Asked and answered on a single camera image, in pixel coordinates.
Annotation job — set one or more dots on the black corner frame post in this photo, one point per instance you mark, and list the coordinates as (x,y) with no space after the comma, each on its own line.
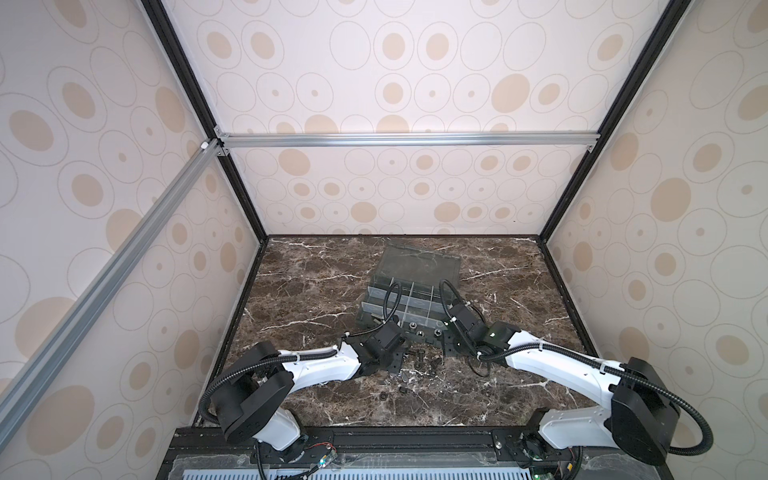
(160,21)
(650,53)

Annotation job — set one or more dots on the black corner frame post left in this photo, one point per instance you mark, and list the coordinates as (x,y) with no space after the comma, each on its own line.
(160,21)

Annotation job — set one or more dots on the aluminium crossbar left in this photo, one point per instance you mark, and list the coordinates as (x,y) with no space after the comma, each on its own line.
(40,371)

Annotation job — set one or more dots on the clear plastic organizer box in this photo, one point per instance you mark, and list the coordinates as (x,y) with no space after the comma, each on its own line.
(407,279)

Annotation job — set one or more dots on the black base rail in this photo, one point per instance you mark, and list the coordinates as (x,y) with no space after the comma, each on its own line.
(396,453)

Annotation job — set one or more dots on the black corner frame post right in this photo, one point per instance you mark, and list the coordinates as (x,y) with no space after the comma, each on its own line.
(650,53)

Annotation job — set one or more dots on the pile of screws and nuts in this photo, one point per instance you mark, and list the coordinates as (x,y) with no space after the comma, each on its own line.
(421,377)

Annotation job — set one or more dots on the aluminium crossbar back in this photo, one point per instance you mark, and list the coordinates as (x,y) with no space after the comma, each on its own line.
(423,139)

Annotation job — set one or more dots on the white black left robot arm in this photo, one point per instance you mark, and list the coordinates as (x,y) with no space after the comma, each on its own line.
(245,401)

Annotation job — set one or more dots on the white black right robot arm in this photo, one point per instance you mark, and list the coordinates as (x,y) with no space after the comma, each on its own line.
(633,410)

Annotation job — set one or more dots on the aluminium crossbar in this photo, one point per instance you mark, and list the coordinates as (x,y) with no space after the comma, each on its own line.
(40,371)
(423,139)

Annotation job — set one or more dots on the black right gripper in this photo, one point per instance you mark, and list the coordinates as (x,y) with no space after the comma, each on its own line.
(446,344)

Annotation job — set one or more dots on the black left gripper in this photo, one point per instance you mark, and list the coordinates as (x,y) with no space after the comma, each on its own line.
(397,359)

